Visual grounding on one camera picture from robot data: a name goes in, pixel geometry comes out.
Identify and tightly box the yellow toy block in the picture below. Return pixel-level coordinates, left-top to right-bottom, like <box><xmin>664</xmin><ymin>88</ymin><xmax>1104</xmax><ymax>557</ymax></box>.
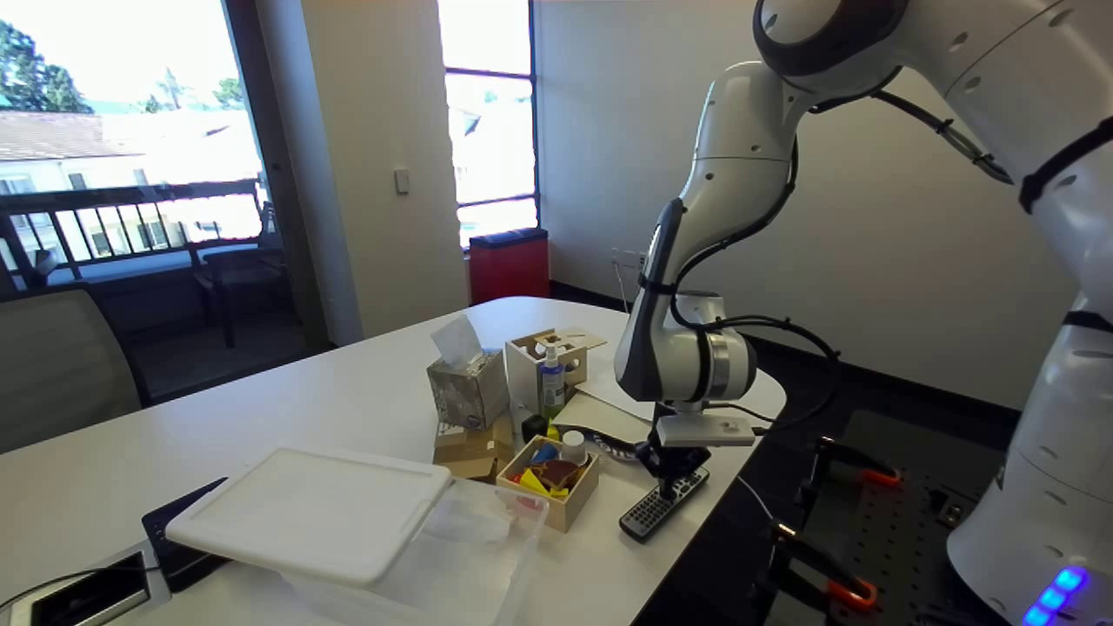
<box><xmin>514</xmin><ymin>466</ymin><xmax>562</xmax><ymax>504</ymax></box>

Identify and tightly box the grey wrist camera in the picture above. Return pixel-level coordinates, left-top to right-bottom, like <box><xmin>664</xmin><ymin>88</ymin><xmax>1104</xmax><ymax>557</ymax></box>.
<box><xmin>651</xmin><ymin>410</ymin><xmax>762</xmax><ymax>452</ymax></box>

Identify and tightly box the dark balcony railing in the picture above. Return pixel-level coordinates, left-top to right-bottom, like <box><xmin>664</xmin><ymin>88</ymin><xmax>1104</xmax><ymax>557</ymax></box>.
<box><xmin>0</xmin><ymin>174</ymin><xmax>271</xmax><ymax>297</ymax></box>

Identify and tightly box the red toy block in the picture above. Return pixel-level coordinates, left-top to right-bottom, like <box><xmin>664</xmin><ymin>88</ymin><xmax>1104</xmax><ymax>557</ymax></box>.
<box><xmin>536</xmin><ymin>460</ymin><xmax>584</xmax><ymax>489</ymax></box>

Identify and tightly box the beige chair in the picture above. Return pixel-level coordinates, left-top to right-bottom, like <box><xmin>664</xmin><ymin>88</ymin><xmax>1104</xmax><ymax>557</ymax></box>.
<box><xmin>0</xmin><ymin>285</ymin><xmax>149</xmax><ymax>456</ymax></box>

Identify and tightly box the bottle with blue cap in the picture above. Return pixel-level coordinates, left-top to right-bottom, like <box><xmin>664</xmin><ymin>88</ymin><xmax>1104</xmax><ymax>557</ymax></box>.
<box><xmin>531</xmin><ymin>365</ymin><xmax>568</xmax><ymax>420</ymax></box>

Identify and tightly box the table outlet box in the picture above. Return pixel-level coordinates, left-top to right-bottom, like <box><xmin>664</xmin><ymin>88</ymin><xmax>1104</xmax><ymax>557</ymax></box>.
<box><xmin>0</xmin><ymin>550</ymin><xmax>157</xmax><ymax>626</ymax></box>

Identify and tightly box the orange handled clamp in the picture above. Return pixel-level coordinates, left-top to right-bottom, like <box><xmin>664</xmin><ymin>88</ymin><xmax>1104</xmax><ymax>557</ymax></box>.
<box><xmin>806</xmin><ymin>432</ymin><xmax>907</xmax><ymax>496</ymax></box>
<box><xmin>773</xmin><ymin>521</ymin><xmax>886</xmax><ymax>619</ymax></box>

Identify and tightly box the brown cardboard box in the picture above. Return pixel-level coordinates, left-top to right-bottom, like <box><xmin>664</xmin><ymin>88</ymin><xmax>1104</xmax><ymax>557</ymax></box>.
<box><xmin>433</xmin><ymin>414</ymin><xmax>522</xmax><ymax>483</ymax></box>

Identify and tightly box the wooden box of toy blocks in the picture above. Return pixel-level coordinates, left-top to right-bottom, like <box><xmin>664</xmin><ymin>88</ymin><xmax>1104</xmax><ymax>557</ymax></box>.
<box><xmin>495</xmin><ymin>432</ymin><xmax>604</xmax><ymax>536</ymax></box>

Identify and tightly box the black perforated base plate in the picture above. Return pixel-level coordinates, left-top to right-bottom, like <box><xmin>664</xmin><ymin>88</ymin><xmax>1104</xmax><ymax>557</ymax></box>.
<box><xmin>762</xmin><ymin>398</ymin><xmax>1023</xmax><ymax>626</ymax></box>

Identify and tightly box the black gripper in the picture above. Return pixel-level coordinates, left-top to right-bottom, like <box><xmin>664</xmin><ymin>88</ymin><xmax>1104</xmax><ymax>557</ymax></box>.
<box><xmin>635</xmin><ymin>435</ymin><xmax>717</xmax><ymax>504</ymax></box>

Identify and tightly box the red bin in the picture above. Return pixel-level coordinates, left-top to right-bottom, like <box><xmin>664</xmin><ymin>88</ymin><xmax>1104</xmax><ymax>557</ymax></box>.
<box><xmin>468</xmin><ymin>227</ymin><xmax>557</xmax><ymax>308</ymax></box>

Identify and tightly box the small open box with bottles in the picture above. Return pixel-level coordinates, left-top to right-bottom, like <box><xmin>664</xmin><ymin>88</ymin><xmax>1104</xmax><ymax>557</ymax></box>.
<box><xmin>506</xmin><ymin>326</ymin><xmax>610</xmax><ymax>426</ymax></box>

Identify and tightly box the black and silver remote control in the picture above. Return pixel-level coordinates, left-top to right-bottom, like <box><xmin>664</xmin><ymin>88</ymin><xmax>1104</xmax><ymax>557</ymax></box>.
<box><xmin>615</xmin><ymin>463</ymin><xmax>712</xmax><ymax>546</ymax></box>

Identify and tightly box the clear plastic container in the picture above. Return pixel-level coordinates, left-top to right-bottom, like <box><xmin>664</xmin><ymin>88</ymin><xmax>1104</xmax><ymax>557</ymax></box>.
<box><xmin>281</xmin><ymin>477</ymin><xmax>550</xmax><ymax>626</ymax></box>

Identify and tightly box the tissue box with tissue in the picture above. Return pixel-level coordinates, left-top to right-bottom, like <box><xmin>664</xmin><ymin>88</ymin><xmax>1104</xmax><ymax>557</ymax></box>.
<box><xmin>425</xmin><ymin>313</ymin><xmax>514</xmax><ymax>444</ymax></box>

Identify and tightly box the small white jar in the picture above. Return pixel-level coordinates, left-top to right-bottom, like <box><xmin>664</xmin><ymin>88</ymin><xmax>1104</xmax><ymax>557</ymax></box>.
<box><xmin>557</xmin><ymin>428</ymin><xmax>592</xmax><ymax>471</ymax></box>

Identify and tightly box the dark chair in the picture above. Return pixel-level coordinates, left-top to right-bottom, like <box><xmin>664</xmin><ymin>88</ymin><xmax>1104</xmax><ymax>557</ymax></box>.
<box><xmin>188</xmin><ymin>234</ymin><xmax>296</xmax><ymax>351</ymax></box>

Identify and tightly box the white plastic lid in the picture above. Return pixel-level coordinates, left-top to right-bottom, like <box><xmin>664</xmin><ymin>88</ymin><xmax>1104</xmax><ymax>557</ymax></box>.
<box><xmin>165</xmin><ymin>444</ymin><xmax>456</xmax><ymax>589</ymax></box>

